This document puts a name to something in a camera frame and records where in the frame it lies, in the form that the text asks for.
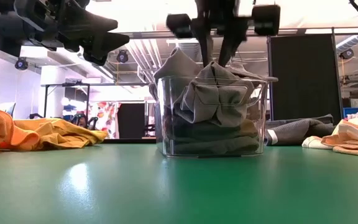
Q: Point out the floral curtain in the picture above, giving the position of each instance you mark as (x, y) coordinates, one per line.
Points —
(109, 119)

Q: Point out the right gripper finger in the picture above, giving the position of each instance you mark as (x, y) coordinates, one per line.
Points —
(233, 43)
(206, 46)

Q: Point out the clear plastic bin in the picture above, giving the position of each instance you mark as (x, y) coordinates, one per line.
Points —
(163, 124)

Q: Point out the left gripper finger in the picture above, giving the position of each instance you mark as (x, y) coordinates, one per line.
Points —
(85, 25)
(107, 46)

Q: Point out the dark grey towel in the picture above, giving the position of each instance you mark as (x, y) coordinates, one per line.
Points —
(210, 143)

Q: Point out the blue storage bin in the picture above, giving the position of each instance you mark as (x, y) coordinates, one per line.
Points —
(354, 112)

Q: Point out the silver ventilation duct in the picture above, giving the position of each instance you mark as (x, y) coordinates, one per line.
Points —
(356, 40)

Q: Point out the grey waffle towel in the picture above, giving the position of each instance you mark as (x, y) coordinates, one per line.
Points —
(303, 130)

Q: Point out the peach striped towel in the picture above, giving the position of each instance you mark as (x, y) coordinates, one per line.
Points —
(353, 143)

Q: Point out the mustard yellow towel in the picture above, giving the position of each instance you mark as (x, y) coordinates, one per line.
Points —
(64, 133)

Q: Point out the light grey towel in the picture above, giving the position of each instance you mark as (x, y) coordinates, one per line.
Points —
(216, 105)

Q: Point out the black background table frame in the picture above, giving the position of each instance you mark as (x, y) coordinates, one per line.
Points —
(67, 84)

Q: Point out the black ceiling spotlight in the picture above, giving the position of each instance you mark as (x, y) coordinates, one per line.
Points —
(21, 64)
(346, 53)
(122, 56)

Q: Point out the green table mat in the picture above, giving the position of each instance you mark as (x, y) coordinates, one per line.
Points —
(179, 193)

